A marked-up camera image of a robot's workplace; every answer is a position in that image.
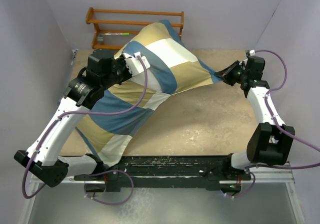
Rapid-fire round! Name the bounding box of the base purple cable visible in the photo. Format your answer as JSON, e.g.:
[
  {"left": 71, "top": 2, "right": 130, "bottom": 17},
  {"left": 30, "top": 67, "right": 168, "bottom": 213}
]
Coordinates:
[
  {"left": 83, "top": 169, "right": 135, "bottom": 205},
  {"left": 223, "top": 171, "right": 256, "bottom": 201}
]

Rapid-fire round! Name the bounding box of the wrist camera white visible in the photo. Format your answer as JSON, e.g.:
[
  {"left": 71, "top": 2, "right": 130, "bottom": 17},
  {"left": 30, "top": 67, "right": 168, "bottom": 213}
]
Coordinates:
[
  {"left": 245, "top": 49, "right": 256, "bottom": 57},
  {"left": 122, "top": 52, "right": 151, "bottom": 77}
]

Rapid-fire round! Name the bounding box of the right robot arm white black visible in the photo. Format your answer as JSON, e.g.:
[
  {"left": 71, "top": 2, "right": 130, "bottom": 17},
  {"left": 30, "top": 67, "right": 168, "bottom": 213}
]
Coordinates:
[{"left": 215, "top": 56, "right": 295, "bottom": 180}]

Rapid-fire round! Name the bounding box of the patchwork pillowcase blue beige white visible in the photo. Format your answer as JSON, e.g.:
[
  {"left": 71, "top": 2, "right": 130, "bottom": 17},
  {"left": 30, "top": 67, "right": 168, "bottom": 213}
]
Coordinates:
[{"left": 76, "top": 20, "right": 219, "bottom": 166}]

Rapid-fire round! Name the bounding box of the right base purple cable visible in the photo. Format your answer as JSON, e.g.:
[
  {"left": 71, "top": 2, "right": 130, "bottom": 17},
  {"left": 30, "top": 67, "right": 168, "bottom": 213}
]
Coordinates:
[{"left": 223, "top": 171, "right": 256, "bottom": 201}]

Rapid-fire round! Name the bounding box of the aluminium frame rail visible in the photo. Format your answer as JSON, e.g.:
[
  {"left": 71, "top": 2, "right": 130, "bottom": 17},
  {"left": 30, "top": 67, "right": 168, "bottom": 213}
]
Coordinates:
[{"left": 29, "top": 161, "right": 296, "bottom": 185}]

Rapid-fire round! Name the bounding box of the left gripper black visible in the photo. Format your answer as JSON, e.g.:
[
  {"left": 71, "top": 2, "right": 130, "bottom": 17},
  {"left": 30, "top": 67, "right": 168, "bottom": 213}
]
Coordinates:
[{"left": 99, "top": 53, "right": 134, "bottom": 90}]

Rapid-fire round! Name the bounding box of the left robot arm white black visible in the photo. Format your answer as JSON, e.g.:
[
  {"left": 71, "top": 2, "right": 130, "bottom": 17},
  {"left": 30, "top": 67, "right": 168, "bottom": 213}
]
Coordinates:
[{"left": 14, "top": 49, "right": 149, "bottom": 188}]

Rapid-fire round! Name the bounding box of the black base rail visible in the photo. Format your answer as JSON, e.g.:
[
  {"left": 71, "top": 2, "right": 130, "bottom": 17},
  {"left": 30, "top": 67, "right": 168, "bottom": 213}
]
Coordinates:
[{"left": 86, "top": 156, "right": 245, "bottom": 193}]

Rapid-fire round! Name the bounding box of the orange wooden rack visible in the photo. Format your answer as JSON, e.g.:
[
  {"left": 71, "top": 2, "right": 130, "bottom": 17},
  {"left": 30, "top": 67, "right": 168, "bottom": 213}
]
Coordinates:
[{"left": 85, "top": 7, "right": 185, "bottom": 50}]

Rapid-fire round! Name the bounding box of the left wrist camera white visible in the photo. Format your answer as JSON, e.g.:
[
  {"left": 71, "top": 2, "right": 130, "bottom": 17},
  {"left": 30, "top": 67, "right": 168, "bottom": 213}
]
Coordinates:
[{"left": 122, "top": 52, "right": 151, "bottom": 77}]

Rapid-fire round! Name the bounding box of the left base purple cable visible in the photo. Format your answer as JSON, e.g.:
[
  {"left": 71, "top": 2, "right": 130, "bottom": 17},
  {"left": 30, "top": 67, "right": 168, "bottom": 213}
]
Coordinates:
[{"left": 83, "top": 169, "right": 135, "bottom": 205}]

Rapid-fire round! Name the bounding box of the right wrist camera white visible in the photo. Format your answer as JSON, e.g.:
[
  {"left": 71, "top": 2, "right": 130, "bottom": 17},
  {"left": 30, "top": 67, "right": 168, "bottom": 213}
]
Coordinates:
[{"left": 245, "top": 49, "right": 256, "bottom": 57}]

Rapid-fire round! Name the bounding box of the green white pen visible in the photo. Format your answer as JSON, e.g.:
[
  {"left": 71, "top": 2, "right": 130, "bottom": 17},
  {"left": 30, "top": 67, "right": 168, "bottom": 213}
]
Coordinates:
[{"left": 103, "top": 32, "right": 130, "bottom": 36}]

